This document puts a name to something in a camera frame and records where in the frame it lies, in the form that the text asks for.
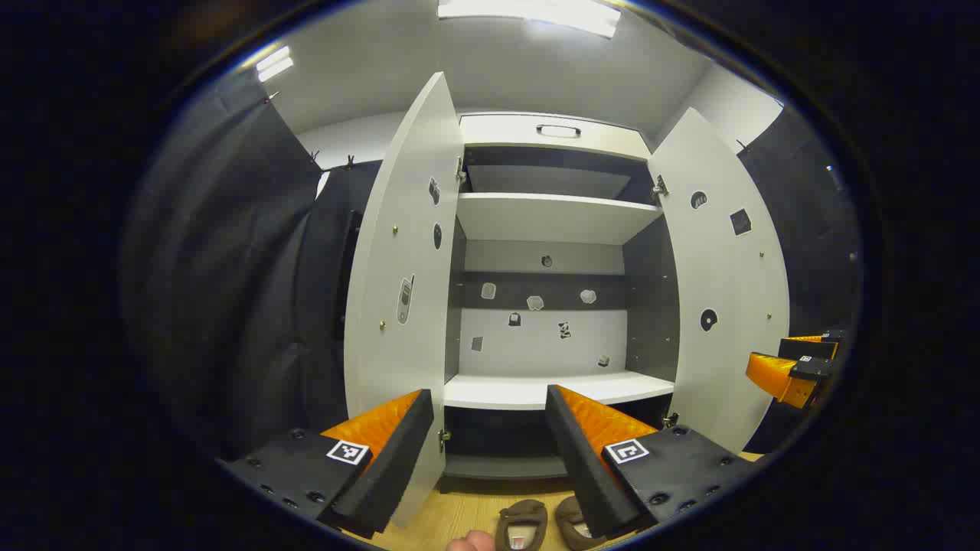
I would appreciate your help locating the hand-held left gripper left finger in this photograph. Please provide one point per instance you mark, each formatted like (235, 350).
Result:
(390, 467)

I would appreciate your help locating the black backdrop cloth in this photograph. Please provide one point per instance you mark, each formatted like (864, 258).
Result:
(811, 245)
(230, 268)

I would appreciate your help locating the white shoe cabinet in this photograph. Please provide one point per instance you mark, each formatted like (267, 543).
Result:
(536, 218)

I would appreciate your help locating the small ceiling light panel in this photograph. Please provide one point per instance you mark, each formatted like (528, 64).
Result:
(273, 63)

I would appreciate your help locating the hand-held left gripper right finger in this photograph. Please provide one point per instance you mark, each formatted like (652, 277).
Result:
(582, 474)

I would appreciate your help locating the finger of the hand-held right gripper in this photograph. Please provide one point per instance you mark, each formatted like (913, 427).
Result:
(808, 348)
(773, 375)

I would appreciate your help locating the large ceiling light panel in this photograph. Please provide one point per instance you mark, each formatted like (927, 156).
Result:
(536, 11)

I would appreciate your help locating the white door with phone sticker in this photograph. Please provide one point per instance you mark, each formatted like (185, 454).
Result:
(398, 252)

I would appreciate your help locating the brown fuzzy shoe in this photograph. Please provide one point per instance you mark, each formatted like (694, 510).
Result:
(521, 516)
(570, 520)

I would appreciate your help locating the white door with cat sticker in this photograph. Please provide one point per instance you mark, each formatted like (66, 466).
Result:
(727, 268)

